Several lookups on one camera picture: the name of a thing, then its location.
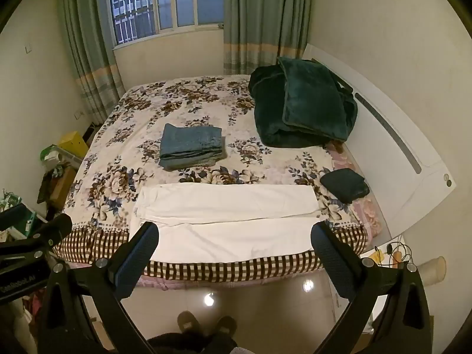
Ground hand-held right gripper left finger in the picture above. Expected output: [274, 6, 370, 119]
[37, 221, 160, 354]

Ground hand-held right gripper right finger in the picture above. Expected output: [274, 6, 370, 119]
[311, 220, 433, 354]

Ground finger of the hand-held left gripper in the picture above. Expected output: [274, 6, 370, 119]
[0, 204, 28, 229]
[0, 213, 73, 266]

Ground white pants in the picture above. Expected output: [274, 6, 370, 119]
[130, 183, 325, 262]

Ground blue jeans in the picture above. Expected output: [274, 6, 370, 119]
[159, 123, 226, 172]

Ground teal shelf rack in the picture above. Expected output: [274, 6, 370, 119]
[0, 192, 48, 240]

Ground red cloth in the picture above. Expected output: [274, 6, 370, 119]
[22, 289, 47, 318]

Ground white nightstand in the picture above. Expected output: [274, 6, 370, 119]
[359, 236, 419, 340]

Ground cardboard box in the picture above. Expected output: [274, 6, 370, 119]
[50, 166, 78, 211]

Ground green and white package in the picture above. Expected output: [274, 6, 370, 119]
[40, 145, 83, 166]

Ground person's left slipper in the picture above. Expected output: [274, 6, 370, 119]
[177, 311, 201, 336]

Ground person's slipper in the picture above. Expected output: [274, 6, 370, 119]
[213, 316, 237, 340]
[177, 311, 201, 336]

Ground small dark green folded cloth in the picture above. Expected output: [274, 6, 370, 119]
[320, 168, 370, 204]

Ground yellow box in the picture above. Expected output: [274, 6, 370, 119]
[59, 131, 89, 159]

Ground person's legs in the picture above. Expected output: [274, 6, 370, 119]
[147, 332, 240, 354]

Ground beige cylinder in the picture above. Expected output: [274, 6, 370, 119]
[415, 256, 448, 286]

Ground person's right slipper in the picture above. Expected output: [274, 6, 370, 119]
[213, 316, 237, 340]

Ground floral bed sheet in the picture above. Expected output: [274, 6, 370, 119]
[52, 75, 369, 288]

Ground white headboard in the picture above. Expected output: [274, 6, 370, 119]
[302, 43, 456, 242]

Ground dark green plush blanket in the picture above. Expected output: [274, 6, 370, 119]
[248, 56, 358, 148]

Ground green striped curtain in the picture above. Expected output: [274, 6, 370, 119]
[223, 0, 314, 76]
[57, 0, 126, 126]

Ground barred window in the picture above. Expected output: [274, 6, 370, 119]
[94, 0, 226, 50]

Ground black cable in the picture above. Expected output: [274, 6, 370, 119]
[383, 241, 414, 266]

